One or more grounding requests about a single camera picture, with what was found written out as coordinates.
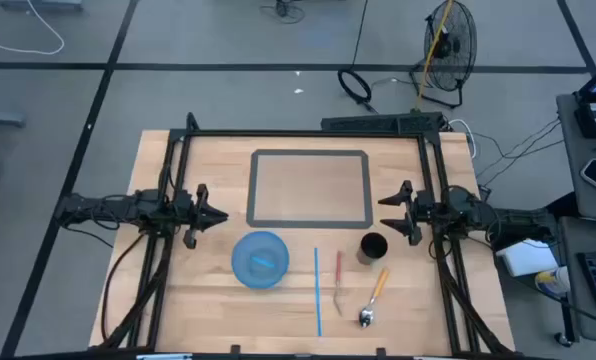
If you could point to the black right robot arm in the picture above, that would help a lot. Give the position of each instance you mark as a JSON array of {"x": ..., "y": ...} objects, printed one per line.
[{"x": 508, "y": 220}]

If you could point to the black aluminium table frame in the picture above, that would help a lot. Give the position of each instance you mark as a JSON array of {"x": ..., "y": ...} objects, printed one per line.
[{"x": 303, "y": 133}]

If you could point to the wipes canister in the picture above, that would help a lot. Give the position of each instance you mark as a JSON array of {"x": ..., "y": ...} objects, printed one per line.
[{"x": 553, "y": 281}]

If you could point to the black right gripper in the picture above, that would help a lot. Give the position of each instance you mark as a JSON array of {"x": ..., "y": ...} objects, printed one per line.
[{"x": 424, "y": 210}]

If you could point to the black cup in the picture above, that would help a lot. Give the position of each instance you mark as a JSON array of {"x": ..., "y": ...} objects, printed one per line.
[{"x": 373, "y": 246}]

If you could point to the grey side table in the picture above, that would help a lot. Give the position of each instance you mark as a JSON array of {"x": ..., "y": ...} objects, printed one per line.
[{"x": 578, "y": 165}]

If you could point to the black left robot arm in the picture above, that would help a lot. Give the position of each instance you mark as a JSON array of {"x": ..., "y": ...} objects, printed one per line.
[{"x": 103, "y": 210}]

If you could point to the black device with labels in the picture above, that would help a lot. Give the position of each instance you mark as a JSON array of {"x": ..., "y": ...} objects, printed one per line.
[{"x": 593, "y": 125}]

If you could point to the white box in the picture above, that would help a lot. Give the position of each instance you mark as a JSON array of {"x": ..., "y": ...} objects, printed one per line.
[{"x": 528, "y": 257}]

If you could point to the grey-bordered clear mat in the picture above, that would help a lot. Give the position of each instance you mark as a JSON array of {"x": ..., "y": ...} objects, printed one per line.
[{"x": 308, "y": 224}]

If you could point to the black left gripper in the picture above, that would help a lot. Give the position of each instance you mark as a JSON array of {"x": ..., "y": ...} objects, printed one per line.
[{"x": 185, "y": 212}]

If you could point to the black perforated box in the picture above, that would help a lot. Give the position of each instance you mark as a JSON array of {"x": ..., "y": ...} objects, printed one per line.
[{"x": 368, "y": 123}]

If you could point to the long blue straw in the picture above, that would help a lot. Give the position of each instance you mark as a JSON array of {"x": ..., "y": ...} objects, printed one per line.
[{"x": 318, "y": 290}]

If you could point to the blue plastic bowl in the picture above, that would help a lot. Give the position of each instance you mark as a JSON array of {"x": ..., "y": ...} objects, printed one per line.
[{"x": 248, "y": 275}]

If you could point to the grey keyboard table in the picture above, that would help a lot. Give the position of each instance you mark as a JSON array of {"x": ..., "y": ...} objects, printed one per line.
[{"x": 593, "y": 235}]

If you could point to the black floor fan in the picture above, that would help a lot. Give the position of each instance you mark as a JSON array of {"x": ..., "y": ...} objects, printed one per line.
[{"x": 453, "y": 50}]

